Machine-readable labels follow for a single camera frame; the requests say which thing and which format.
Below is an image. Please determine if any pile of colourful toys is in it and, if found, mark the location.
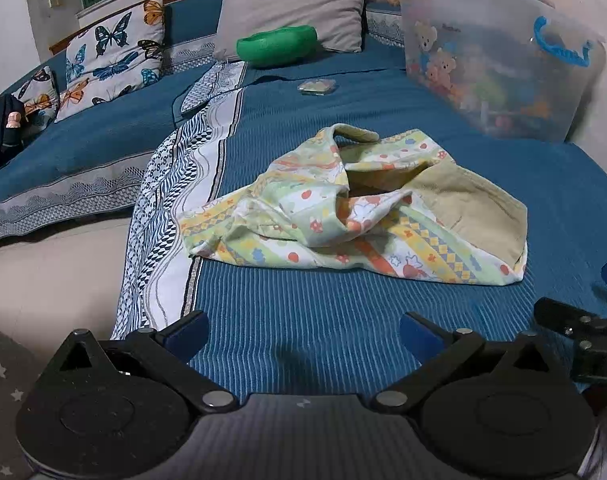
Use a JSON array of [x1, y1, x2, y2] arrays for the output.
[[416, 20, 581, 137]]

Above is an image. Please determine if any grey star-patterned cloth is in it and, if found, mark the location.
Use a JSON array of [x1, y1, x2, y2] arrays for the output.
[[0, 319, 51, 480]]

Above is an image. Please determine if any small clear packet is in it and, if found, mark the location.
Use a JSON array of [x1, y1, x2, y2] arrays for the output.
[[297, 79, 338, 96]]

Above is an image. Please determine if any patterned children's shirt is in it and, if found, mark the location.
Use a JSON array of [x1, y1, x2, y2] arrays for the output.
[[176, 124, 529, 286]]

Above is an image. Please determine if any wooden sofa backrest frame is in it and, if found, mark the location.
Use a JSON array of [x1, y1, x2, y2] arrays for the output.
[[50, 0, 229, 55]]

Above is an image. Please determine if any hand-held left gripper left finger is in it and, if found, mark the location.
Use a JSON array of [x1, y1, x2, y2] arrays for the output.
[[42, 310, 235, 414]]

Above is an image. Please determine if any dark backpack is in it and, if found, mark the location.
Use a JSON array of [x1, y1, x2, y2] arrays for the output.
[[0, 92, 28, 176]]

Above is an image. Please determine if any blue ribbed bed cover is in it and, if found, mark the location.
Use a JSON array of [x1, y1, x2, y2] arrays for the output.
[[110, 0, 607, 403]]

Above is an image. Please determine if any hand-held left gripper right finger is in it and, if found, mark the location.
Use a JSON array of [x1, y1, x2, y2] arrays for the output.
[[373, 311, 570, 414]]

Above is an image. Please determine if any small butterfly print pillow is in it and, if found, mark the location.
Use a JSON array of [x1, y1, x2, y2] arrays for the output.
[[10, 66, 60, 133]]

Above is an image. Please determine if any green plastic bowl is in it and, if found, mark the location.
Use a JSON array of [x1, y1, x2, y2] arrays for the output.
[[236, 25, 318, 67]]

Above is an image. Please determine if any large butterfly print pillow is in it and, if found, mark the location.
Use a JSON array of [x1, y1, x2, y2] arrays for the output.
[[56, 0, 166, 123]]

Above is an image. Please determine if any blue plastic box latch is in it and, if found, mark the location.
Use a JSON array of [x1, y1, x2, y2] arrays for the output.
[[533, 15, 595, 68]]

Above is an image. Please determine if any blue sofa cover grey border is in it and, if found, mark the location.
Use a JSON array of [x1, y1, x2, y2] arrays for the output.
[[0, 0, 249, 247]]

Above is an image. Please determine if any grey pillow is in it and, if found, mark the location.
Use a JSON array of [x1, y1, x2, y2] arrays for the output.
[[214, 0, 368, 56]]

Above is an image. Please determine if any clear plastic storage box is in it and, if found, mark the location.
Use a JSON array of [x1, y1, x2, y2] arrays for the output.
[[398, 0, 607, 142]]

